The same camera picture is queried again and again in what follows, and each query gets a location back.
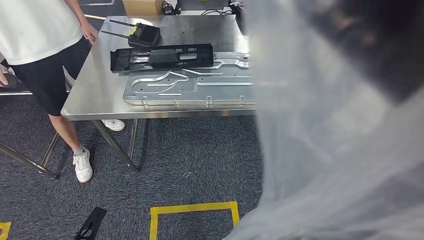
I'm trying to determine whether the person's left hand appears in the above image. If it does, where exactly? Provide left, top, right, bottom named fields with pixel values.
left=80, top=21, right=100, bottom=46

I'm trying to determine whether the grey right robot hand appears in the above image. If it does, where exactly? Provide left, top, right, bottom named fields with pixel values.
left=291, top=0, right=424, bottom=104

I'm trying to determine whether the person's right hand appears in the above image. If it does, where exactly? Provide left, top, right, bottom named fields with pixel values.
left=0, top=63, right=15, bottom=88

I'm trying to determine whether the long black plastic part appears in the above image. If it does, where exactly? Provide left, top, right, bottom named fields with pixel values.
left=109, top=43, right=216, bottom=74

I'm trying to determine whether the stainless steel workbench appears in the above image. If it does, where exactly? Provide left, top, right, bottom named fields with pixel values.
left=60, top=14, right=258, bottom=173

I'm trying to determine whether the black round pad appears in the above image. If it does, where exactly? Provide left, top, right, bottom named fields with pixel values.
left=0, top=72, right=21, bottom=89

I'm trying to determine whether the person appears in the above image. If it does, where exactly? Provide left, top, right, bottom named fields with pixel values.
left=0, top=0, right=127, bottom=185

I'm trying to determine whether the black remote controller with antennas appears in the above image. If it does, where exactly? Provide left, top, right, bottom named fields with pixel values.
left=100, top=19, right=163, bottom=49

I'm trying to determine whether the brown cardboard box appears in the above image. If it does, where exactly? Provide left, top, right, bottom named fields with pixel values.
left=122, top=0, right=166, bottom=17

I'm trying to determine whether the black power adapter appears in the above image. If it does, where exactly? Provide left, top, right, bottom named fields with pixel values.
left=161, top=0, right=182, bottom=16

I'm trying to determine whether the large sheet metal panel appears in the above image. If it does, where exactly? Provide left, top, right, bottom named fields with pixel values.
left=122, top=51, right=258, bottom=107

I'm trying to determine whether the yellow floor tape square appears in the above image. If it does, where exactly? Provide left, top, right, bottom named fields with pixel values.
left=149, top=201, right=240, bottom=240

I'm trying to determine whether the black cable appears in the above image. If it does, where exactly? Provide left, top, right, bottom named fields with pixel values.
left=199, top=8, right=234, bottom=17

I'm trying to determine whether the black left wrist camera bracket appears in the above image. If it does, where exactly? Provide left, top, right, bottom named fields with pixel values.
left=74, top=206, right=108, bottom=240

